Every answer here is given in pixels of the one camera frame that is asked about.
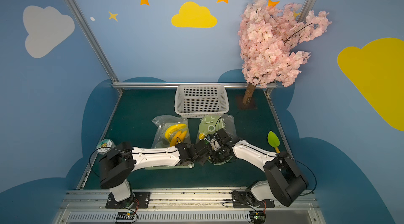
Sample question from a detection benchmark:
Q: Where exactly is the aluminium front rail frame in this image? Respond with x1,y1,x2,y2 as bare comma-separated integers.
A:
53,187,326,224

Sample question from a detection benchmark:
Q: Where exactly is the left clear zip bag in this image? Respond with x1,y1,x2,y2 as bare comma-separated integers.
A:
145,115,194,169

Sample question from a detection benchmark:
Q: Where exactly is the green printed zip bag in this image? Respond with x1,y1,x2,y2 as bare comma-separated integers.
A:
195,114,237,143

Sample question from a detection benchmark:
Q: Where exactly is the pink blossom artificial tree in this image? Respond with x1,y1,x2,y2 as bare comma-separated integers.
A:
238,0,331,106

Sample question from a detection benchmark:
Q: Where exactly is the white perforated plastic basket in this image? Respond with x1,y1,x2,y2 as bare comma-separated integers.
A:
175,84,229,118

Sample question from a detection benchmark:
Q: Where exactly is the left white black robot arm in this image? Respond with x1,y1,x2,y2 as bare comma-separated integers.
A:
98,141,213,202

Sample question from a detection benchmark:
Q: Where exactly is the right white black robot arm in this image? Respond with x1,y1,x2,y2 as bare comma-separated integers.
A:
203,129,309,207

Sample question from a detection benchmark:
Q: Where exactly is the small round labelled jar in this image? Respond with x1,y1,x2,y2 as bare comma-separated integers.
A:
96,139,115,155

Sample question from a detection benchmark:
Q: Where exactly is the orange banana bag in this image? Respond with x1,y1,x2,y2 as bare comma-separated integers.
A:
177,130,188,143
170,130,182,147

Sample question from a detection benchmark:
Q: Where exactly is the yellow banana top left bag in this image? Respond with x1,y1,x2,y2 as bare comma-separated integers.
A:
164,124,187,140

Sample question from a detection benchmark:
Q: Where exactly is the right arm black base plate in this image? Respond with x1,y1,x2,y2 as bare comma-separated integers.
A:
231,190,275,209

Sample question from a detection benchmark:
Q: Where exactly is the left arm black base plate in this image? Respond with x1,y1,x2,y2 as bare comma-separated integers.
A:
105,191,150,209

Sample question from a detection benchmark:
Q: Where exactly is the green toy shovel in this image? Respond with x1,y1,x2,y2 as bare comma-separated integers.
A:
267,131,280,154

